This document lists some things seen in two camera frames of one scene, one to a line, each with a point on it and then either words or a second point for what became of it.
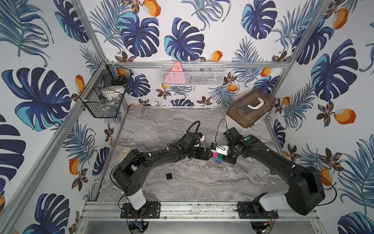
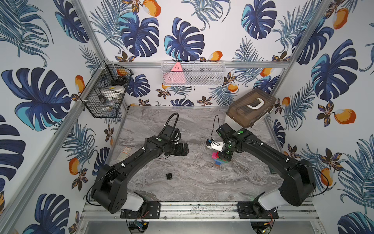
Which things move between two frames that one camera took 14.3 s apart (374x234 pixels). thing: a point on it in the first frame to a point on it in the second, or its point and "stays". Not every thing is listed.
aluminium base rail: x=98 y=210 stays
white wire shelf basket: x=193 y=73 stays
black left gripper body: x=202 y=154 to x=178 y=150
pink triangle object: x=175 y=76 stays
